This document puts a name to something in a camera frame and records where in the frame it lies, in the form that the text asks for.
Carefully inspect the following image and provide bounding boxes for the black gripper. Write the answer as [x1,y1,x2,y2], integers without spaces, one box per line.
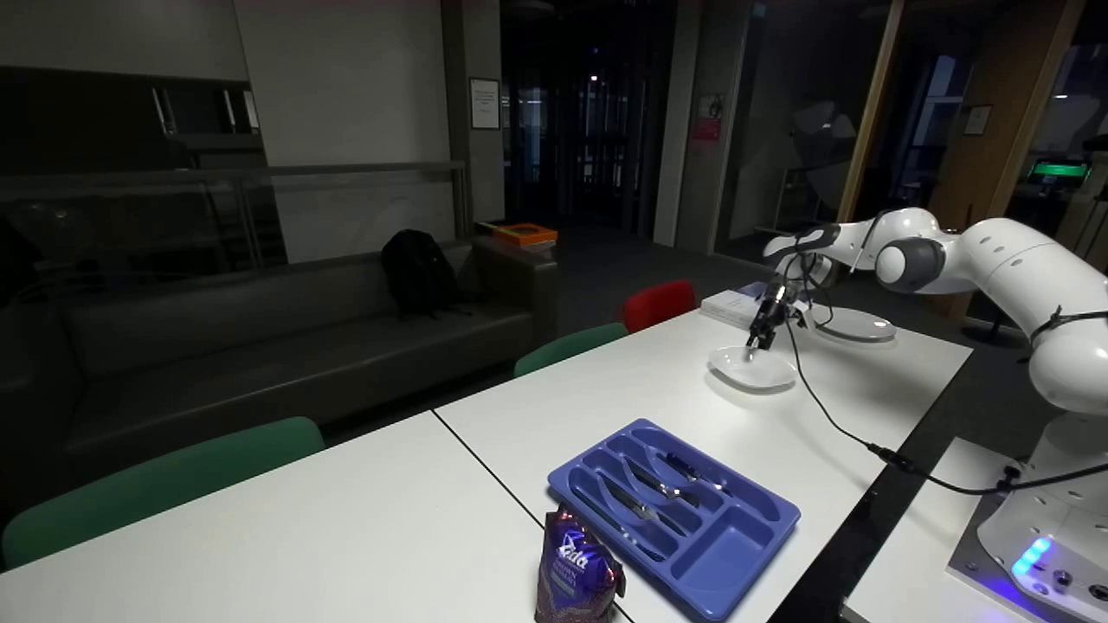
[749,284,793,355]

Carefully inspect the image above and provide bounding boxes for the white plate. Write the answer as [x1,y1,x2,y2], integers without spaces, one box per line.
[705,347,796,396]
[811,305,895,344]

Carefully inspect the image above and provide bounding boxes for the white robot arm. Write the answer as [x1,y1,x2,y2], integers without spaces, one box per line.
[749,207,1108,547]

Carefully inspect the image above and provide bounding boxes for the white book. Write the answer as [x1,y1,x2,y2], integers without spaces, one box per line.
[699,292,757,330]

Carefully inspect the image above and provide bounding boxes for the blue hardcover book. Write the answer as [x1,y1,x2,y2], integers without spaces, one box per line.
[736,282,768,303]

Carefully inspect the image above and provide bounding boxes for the red chair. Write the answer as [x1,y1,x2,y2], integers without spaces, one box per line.
[619,282,699,334]

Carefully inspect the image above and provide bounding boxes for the green chair middle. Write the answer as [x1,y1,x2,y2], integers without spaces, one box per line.
[512,324,626,377]

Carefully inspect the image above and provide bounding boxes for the green chair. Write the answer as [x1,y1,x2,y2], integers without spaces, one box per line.
[512,324,626,377]
[3,416,324,568]

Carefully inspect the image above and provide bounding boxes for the cutlery pieces in tray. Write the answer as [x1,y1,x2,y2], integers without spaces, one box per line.
[577,450,720,551]

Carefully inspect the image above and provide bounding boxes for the blue cutlery tray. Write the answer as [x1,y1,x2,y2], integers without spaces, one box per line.
[548,420,800,623]

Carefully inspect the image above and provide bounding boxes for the orange lidded bin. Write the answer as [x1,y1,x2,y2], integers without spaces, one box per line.
[476,223,557,253]

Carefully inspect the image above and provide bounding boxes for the purple snack bag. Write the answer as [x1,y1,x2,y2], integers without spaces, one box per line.
[534,509,626,623]

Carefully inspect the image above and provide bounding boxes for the black backpack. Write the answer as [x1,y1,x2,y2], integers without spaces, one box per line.
[382,229,459,315]

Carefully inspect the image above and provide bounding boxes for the dark grey sofa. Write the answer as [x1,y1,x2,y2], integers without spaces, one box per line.
[35,239,557,467]

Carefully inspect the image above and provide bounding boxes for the green chair near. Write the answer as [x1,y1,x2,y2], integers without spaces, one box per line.
[3,416,324,568]

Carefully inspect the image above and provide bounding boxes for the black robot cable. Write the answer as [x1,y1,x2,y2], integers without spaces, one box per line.
[768,255,1108,499]

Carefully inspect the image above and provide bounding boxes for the wall notice poster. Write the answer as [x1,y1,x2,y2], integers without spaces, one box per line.
[471,81,503,133]

